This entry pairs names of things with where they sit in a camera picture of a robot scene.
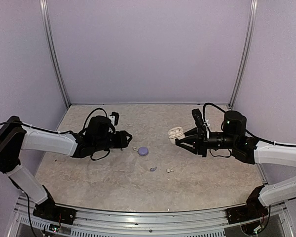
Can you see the aluminium frame post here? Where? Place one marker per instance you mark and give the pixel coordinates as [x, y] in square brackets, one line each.
[52, 51]
[245, 52]

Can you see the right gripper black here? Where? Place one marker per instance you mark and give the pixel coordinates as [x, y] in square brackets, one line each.
[200, 144]

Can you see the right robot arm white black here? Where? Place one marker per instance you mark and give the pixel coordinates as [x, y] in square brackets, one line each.
[245, 148]

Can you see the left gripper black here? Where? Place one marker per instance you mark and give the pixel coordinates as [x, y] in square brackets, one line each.
[122, 142]

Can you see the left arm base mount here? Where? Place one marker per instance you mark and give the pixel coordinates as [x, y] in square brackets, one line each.
[54, 214]

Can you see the cream earbud charging case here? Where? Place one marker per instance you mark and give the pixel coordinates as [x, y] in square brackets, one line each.
[176, 133]

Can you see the right aluminium frame post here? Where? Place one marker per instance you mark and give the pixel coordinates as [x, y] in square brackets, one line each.
[245, 52]

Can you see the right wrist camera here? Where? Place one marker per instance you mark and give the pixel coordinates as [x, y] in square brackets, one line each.
[198, 118]

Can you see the purple round charging case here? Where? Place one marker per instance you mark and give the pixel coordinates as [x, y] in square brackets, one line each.
[143, 151]

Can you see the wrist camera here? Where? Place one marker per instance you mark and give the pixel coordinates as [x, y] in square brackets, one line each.
[198, 118]
[114, 117]

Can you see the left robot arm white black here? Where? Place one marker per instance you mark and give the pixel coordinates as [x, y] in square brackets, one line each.
[99, 135]

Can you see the front aluminium rail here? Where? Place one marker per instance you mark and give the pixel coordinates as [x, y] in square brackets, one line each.
[90, 222]

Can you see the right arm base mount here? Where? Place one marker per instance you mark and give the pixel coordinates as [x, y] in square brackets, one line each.
[252, 209]

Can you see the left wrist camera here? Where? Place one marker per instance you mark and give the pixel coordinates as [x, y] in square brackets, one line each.
[114, 117]

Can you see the left aluminium frame post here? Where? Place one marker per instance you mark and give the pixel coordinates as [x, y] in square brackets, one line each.
[52, 51]

